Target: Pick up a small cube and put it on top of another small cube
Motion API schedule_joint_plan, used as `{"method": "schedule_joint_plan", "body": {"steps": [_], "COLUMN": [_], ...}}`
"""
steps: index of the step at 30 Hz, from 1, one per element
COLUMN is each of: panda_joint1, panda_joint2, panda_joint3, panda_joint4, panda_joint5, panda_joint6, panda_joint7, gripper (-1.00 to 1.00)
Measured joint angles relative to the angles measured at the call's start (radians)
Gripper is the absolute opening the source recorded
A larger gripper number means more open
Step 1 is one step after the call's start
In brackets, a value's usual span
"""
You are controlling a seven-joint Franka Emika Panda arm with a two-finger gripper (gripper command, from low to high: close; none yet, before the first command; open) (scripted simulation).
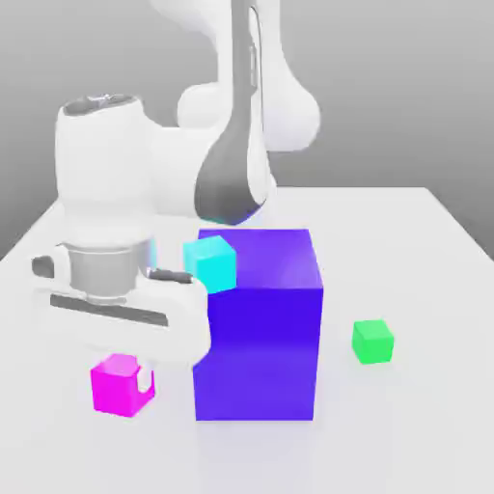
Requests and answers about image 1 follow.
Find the large blue box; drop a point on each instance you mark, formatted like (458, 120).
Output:
(262, 347)

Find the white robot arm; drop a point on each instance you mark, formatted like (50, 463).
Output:
(115, 162)

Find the small green cube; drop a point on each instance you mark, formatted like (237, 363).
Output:
(373, 343)

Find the small cyan cube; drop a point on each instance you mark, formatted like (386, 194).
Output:
(214, 266)

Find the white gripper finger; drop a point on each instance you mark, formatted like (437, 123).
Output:
(144, 376)

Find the small magenta cube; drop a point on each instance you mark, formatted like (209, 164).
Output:
(115, 389)

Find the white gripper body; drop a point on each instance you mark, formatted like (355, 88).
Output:
(115, 328)

